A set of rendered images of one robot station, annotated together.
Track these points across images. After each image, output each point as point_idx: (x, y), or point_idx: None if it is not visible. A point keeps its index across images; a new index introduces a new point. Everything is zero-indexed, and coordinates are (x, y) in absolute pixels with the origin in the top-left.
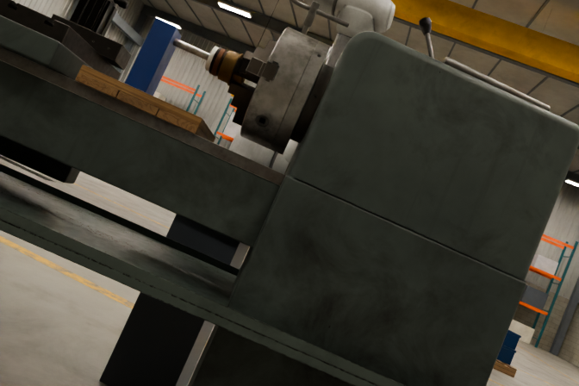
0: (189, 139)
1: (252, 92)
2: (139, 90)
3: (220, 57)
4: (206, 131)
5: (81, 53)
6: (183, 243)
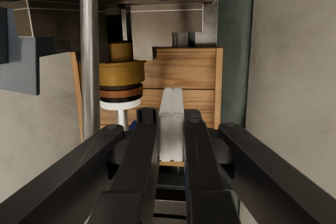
0: None
1: (121, 19)
2: (220, 116)
3: (141, 88)
4: (161, 48)
5: (179, 192)
6: (47, 38)
